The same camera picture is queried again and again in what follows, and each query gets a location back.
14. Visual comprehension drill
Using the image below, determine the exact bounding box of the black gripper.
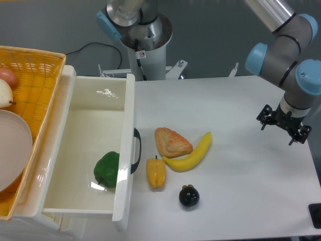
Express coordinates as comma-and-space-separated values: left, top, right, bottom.
256, 105, 312, 146

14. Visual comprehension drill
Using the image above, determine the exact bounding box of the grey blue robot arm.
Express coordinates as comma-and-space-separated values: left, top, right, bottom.
96, 1, 320, 143

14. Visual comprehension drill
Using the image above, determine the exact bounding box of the white drawer cabinet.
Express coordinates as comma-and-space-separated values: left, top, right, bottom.
1, 65, 87, 240

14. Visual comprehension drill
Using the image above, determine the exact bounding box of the black object at table edge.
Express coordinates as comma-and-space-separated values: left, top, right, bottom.
308, 203, 321, 229

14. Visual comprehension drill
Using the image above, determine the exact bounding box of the yellow banana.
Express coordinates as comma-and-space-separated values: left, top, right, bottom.
162, 132, 212, 172

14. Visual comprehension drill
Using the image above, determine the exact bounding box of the brown pastry bread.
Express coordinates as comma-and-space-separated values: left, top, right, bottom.
154, 127, 194, 158

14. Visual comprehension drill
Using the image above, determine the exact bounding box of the dark purple mangosteen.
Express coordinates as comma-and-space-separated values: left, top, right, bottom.
179, 184, 200, 208

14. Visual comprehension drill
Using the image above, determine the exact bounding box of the yellow bell pepper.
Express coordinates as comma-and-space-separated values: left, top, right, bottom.
146, 155, 166, 191

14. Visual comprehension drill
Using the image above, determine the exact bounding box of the green bell pepper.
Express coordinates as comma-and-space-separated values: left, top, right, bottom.
93, 151, 120, 189

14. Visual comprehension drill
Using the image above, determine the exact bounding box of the orange woven basket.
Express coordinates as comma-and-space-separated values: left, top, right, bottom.
1, 46, 66, 221

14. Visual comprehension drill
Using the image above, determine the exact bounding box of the beige plate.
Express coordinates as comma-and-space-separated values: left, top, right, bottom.
1, 110, 33, 191

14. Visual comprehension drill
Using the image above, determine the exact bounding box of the white pear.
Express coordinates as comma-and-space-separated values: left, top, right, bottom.
0, 79, 16, 108

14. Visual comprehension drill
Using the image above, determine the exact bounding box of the red apple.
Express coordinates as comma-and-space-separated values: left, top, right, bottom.
0, 68, 19, 89

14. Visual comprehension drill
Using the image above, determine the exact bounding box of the black cable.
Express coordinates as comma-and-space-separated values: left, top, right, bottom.
65, 42, 123, 70

